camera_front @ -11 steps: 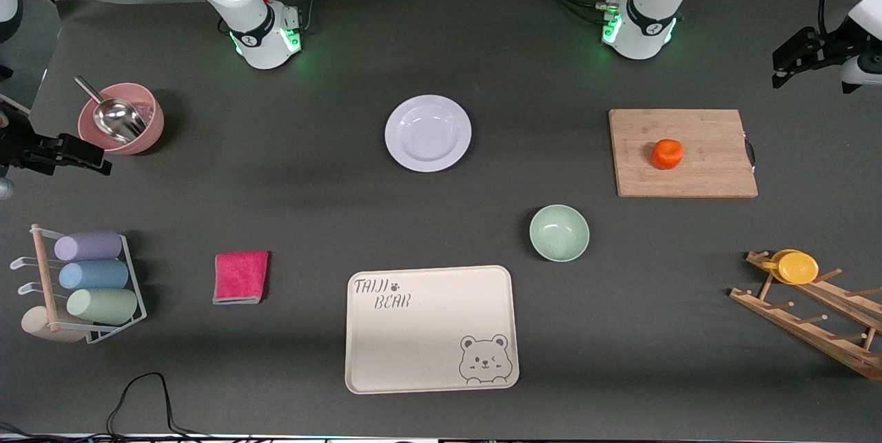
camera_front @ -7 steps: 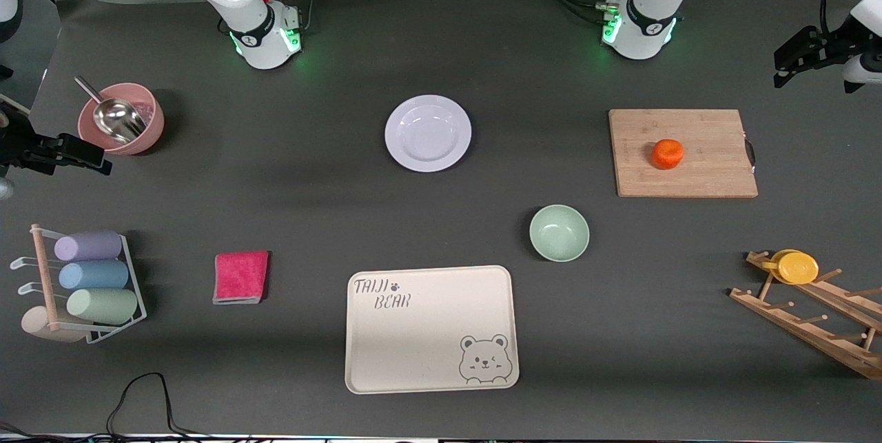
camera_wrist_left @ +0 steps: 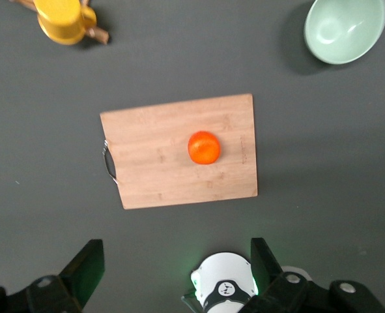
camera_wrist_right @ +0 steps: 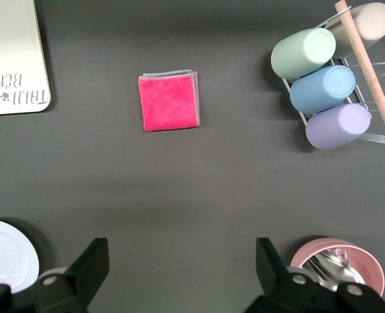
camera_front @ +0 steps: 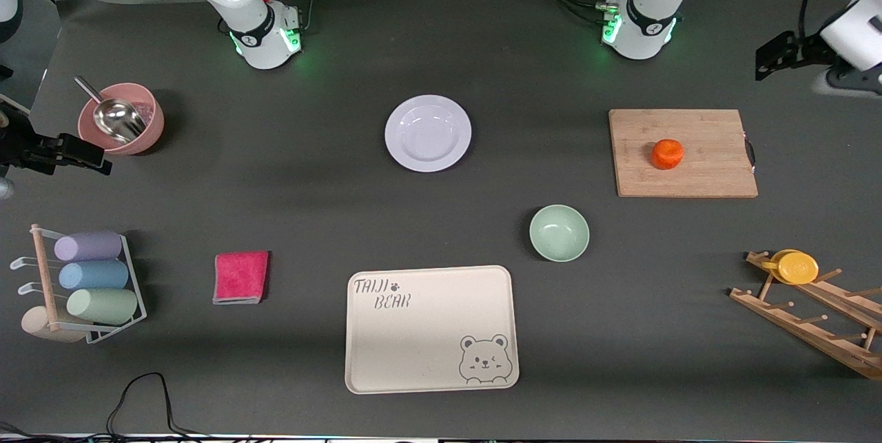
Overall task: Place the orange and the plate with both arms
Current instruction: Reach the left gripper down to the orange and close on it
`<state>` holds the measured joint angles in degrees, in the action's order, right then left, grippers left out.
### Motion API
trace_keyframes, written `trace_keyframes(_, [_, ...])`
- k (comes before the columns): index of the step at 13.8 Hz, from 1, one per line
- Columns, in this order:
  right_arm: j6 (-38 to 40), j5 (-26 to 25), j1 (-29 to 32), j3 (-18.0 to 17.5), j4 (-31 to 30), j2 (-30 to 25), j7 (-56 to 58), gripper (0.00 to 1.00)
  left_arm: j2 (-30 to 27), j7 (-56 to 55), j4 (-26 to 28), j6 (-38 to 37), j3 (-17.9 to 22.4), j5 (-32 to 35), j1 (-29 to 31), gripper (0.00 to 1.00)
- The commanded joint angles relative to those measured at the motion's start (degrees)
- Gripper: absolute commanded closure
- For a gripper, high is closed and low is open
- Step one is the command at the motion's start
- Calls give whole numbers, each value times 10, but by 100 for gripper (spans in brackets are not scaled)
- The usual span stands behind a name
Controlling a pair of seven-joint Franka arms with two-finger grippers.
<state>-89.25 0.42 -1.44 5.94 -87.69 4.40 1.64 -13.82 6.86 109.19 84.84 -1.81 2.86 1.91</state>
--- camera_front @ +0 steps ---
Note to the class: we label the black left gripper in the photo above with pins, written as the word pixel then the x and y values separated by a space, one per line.
pixel 807 52

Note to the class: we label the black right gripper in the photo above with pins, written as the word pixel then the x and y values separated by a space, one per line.
pixel 22 147

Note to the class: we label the orange fruit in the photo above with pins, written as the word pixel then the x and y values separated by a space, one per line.
pixel 668 154

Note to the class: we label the white round plate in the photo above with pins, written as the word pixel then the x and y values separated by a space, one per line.
pixel 428 133

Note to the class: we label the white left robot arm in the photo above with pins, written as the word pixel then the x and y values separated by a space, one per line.
pixel 648 16

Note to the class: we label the metal scoop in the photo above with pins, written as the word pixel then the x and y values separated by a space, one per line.
pixel 117 119

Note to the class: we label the pink bowl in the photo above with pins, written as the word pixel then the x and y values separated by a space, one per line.
pixel 153 127

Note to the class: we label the purple cup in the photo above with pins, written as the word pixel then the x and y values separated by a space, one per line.
pixel 88 246

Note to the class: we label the blue cup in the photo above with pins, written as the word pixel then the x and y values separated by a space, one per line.
pixel 94 275

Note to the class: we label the wooden cutting board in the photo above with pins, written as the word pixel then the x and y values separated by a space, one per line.
pixel 710 167

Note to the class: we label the green cup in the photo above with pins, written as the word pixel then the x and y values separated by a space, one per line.
pixel 103 306

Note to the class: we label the beige cup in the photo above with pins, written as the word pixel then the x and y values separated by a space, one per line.
pixel 36 324

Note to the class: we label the pink folded cloth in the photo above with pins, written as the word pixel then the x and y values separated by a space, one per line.
pixel 240 277

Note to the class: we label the yellow cup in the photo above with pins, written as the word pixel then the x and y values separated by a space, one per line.
pixel 797 268

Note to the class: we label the wooden peg dish rack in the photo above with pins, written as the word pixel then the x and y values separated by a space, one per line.
pixel 806 333

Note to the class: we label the pale green bowl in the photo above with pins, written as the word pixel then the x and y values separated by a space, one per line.
pixel 559 233

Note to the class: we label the cream bear print tray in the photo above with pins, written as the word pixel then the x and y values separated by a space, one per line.
pixel 427 340

